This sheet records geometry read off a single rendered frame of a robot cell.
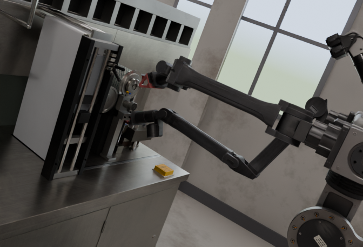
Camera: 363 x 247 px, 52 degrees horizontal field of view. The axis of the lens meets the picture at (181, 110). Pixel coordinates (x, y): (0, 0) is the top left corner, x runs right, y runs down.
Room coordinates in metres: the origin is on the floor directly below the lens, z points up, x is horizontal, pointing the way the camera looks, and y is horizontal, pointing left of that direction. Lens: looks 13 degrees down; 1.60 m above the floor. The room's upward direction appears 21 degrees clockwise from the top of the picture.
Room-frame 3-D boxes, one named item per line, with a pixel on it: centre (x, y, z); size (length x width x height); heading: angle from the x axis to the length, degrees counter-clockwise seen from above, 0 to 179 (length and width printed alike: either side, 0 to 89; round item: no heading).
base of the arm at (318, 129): (0.96, -0.37, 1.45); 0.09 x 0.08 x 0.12; 157
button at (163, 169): (1.70, -0.02, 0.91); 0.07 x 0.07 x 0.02; 60
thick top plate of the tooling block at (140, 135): (1.91, 0.31, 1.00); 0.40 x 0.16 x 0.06; 60
